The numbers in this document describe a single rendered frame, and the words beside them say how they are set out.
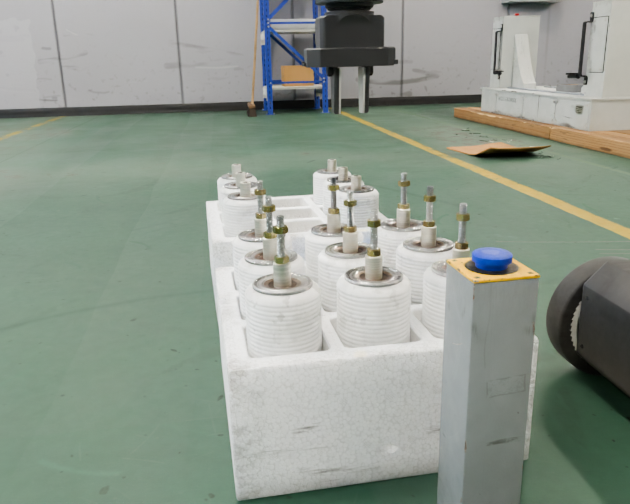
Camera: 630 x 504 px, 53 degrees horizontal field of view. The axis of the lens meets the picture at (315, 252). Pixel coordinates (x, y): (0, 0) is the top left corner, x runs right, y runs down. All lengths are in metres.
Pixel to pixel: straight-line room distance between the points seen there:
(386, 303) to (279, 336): 0.14
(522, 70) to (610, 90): 1.28
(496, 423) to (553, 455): 0.26
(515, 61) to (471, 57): 2.30
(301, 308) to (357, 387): 0.12
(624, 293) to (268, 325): 0.52
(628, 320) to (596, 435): 0.17
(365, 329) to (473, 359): 0.18
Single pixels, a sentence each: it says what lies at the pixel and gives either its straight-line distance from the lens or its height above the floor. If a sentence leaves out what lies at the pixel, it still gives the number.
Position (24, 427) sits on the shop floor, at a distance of 1.08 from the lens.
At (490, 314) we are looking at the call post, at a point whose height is 0.28.
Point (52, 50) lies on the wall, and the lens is 7.26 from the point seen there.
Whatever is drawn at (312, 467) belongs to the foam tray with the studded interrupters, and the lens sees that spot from 0.83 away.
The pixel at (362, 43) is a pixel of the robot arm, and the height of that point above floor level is 0.54.
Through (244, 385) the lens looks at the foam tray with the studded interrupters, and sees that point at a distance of 0.76.
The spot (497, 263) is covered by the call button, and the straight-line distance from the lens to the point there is 0.65.
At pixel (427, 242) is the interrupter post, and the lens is 0.95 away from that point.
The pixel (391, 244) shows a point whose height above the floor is 0.23.
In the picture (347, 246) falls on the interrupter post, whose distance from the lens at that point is 0.91.
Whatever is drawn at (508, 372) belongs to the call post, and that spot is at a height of 0.21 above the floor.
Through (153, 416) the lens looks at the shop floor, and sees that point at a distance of 1.04.
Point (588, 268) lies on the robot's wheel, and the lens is 1.12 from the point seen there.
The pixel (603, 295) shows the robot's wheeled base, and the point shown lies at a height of 0.18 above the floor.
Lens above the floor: 0.52
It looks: 17 degrees down
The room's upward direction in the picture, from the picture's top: 1 degrees counter-clockwise
